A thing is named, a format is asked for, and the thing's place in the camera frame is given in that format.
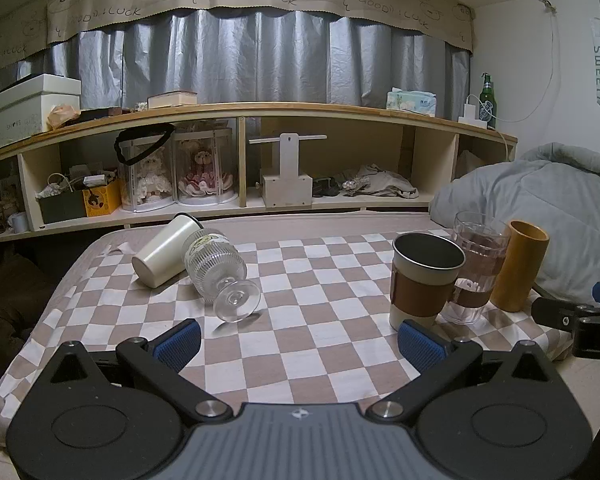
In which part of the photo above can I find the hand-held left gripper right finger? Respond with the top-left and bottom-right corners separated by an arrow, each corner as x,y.
366,319 -> 556,421

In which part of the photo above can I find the large white box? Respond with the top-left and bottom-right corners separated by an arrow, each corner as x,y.
0,91 -> 81,156

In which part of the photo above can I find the yellow box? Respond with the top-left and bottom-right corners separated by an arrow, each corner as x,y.
82,180 -> 123,218

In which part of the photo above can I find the clear glass with brown band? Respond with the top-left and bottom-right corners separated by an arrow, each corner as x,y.
440,211 -> 512,325

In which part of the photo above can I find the cup with brown sleeve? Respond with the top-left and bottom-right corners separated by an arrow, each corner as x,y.
389,232 -> 467,332

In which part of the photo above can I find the green glass bottle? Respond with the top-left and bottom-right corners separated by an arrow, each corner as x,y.
480,73 -> 498,130

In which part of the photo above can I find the white cable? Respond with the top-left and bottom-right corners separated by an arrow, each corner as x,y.
467,2 -> 563,161

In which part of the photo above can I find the orange plastic bag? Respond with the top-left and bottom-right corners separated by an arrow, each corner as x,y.
46,104 -> 81,131

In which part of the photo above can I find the dark green box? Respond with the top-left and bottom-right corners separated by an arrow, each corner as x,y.
36,187 -> 87,224

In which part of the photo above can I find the grey curtain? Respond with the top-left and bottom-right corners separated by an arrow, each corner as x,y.
0,10 -> 473,122

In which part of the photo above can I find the grey crumpled cloth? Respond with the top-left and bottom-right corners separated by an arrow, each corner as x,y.
352,164 -> 420,199

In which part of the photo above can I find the small white box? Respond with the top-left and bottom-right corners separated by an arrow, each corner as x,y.
0,74 -> 82,111

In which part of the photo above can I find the grey duvet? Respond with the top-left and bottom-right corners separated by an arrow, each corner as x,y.
427,142 -> 600,306

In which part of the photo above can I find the white doll in clear case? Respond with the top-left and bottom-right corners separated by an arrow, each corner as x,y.
120,135 -> 176,212

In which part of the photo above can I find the white cup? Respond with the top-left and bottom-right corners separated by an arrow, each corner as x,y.
131,213 -> 203,289

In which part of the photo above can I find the wooden shelf unit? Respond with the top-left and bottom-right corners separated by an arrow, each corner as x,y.
0,102 -> 518,246

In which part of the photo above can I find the black strap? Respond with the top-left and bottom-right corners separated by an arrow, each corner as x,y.
113,122 -> 176,166

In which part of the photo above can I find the tissue pack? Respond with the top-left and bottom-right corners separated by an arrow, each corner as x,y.
386,89 -> 438,114

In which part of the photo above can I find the brown white checkered blanket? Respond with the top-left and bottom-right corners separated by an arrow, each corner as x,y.
0,227 -> 563,441

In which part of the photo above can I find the wooden device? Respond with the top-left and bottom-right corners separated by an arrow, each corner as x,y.
248,132 -> 328,208

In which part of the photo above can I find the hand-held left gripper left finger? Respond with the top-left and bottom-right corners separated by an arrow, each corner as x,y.
45,319 -> 235,423

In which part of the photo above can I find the clear ribbed glass goblet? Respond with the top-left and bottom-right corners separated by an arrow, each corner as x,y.
182,230 -> 261,322

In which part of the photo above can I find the pink doll in clear case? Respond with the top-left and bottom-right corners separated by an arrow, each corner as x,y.
172,127 -> 237,207

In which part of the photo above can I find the white charger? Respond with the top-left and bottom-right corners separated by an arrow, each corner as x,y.
457,105 -> 492,127

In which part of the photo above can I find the thick book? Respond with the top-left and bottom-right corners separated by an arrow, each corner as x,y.
147,91 -> 198,110

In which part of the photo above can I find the bamboo cup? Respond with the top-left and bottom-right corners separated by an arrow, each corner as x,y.
490,220 -> 551,312

